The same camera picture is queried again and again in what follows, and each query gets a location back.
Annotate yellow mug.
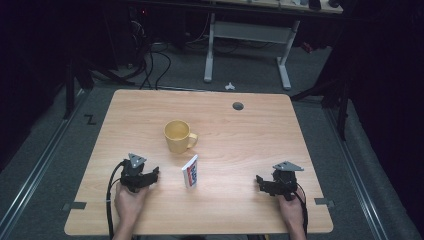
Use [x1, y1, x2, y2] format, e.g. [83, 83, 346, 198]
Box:
[163, 119, 199, 155]

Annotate black metal stand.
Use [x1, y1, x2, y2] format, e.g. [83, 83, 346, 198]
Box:
[290, 74, 353, 142]
[62, 54, 136, 120]

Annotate small white blue box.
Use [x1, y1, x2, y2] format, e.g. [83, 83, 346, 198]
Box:
[181, 154, 199, 190]

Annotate grey tape strip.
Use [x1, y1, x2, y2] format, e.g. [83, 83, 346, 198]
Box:
[61, 201, 88, 212]
[314, 197, 336, 208]

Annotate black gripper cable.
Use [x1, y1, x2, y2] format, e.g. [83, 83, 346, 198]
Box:
[105, 160, 127, 240]
[293, 190, 310, 238]

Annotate bundle of black floor cables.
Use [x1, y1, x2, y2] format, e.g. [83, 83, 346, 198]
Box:
[128, 13, 173, 91]

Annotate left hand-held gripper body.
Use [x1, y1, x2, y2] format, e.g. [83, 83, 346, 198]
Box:
[119, 152, 155, 194]

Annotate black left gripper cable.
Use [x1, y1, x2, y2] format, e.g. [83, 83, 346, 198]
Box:
[105, 160, 127, 240]

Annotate person's right hand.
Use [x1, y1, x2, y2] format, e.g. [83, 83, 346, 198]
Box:
[277, 189, 307, 233]

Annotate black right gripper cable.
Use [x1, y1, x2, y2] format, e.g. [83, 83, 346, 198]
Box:
[293, 190, 310, 238]

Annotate person's left hand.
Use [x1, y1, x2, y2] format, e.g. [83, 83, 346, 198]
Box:
[114, 182, 150, 232]

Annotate metal floor rail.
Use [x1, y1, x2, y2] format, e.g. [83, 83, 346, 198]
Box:
[0, 89, 88, 234]
[323, 107, 390, 240]

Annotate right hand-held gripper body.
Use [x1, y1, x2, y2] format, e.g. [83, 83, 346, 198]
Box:
[268, 160, 305, 202]

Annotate white-framed desk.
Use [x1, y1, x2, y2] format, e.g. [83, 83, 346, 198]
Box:
[203, 0, 344, 92]

